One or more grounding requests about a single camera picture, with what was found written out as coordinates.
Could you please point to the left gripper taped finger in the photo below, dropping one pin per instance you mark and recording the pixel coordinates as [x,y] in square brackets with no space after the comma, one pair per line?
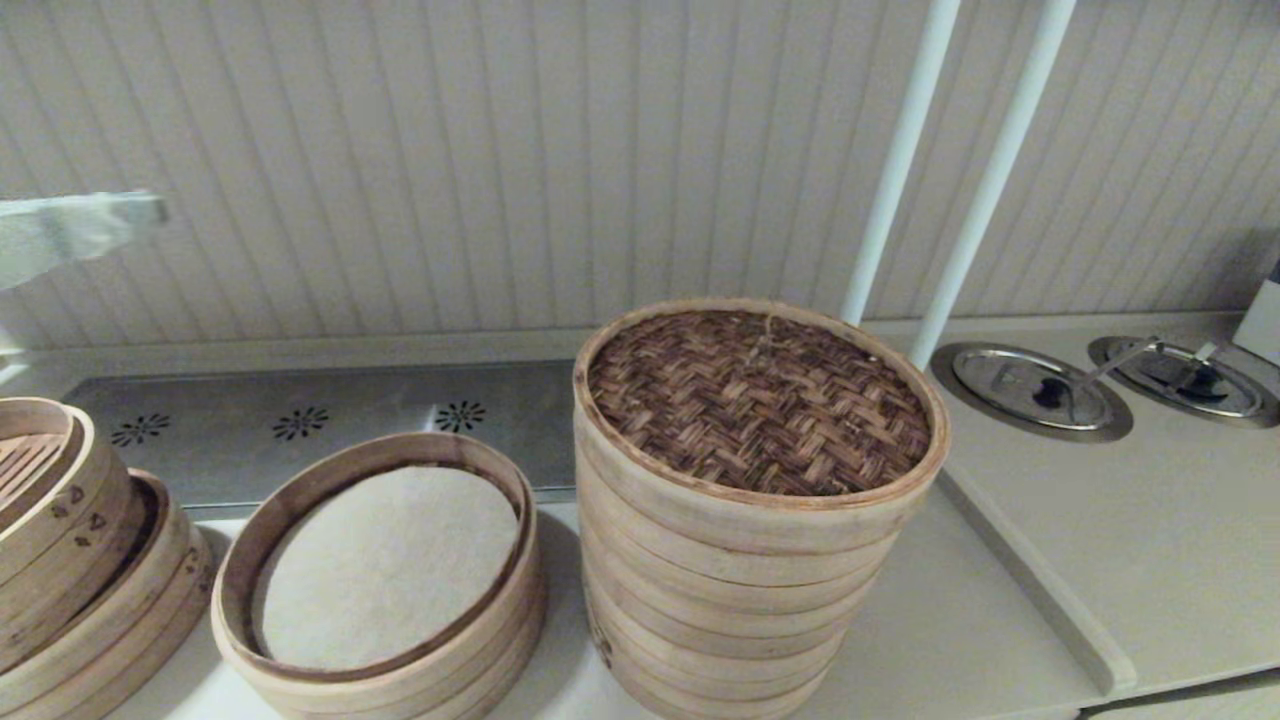
[50,255]
[70,215]

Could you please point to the woven bamboo steamer lid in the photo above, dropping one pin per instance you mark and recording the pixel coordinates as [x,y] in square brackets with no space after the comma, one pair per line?
[760,400]

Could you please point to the bamboo steamer with heart marks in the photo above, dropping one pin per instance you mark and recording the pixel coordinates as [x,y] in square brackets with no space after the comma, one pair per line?
[60,560]

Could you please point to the wide shallow bamboo steamer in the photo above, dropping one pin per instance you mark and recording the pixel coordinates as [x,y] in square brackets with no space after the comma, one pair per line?
[150,620]

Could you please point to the white paper steamer liner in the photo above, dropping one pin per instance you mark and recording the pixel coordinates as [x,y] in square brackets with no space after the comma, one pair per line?
[385,570]

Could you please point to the short bamboo steamer stack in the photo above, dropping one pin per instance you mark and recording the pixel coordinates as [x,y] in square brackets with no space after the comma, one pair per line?
[470,670]

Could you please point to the tall bamboo steamer stack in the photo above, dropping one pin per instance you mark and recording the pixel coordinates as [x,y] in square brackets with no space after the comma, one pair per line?
[720,640]

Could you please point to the round steel lid left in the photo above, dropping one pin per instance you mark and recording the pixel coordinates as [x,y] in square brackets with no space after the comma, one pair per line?
[942,372]

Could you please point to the round steel lid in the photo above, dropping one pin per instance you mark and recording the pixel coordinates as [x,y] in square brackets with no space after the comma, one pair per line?
[942,372]
[1097,352]

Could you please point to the steel pot lid black knob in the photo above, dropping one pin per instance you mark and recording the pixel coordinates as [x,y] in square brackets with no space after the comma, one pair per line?
[1000,385]
[1235,400]

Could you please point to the round steel lid right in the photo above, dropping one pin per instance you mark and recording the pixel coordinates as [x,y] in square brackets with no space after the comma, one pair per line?
[1097,352]

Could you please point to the steel plate with flower holes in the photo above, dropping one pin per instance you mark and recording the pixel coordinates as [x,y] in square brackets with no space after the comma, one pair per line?
[230,440]

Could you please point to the white metal pole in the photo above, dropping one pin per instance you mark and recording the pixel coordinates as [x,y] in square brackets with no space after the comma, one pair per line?
[1000,150]
[899,150]

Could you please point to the white box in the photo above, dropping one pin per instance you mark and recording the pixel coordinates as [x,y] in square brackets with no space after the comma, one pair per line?
[1262,320]

